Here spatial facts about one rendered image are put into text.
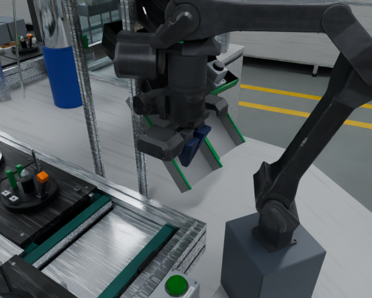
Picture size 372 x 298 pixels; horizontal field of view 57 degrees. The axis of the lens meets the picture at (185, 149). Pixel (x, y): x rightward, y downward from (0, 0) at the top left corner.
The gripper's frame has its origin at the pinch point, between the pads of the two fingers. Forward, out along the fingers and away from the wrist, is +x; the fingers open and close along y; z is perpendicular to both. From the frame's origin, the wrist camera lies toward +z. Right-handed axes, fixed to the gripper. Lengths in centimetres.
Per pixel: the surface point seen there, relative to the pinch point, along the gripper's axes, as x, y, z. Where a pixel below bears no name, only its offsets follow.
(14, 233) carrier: 28.6, 15.4, 36.4
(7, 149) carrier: 29, -5, 70
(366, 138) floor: 122, -261, -24
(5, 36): 107, -234, 450
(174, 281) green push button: 27.7, 5.9, -1.7
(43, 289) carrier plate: 28.4, 21.1, 18.9
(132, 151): 39, -38, 47
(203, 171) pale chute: 24.9, -25.2, 9.7
